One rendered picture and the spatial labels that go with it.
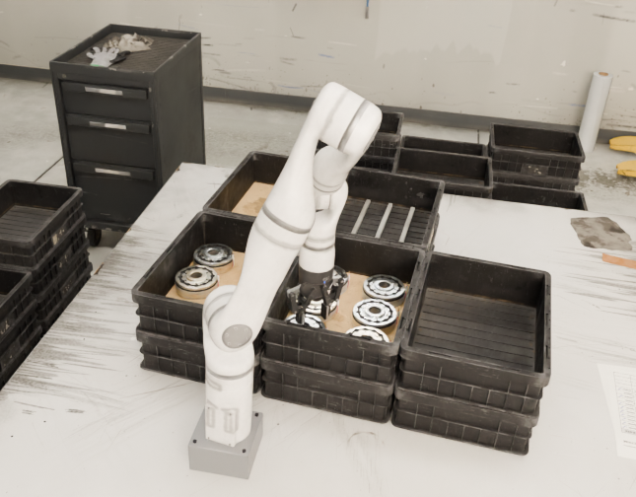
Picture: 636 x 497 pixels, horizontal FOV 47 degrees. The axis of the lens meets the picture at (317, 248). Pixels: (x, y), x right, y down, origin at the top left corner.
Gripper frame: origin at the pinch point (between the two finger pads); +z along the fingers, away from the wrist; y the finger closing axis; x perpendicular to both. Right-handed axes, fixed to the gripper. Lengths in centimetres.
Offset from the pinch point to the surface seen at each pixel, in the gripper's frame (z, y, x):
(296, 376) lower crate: 8.6, -8.0, -7.5
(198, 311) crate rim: -3.5, -23.7, 8.4
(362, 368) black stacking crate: 3.3, 2.6, -16.7
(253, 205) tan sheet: 5, 15, 60
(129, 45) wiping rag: 0, 26, 208
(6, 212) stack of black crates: 40, -43, 151
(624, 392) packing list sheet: 17, 64, -39
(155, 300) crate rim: -3.9, -30.8, 15.6
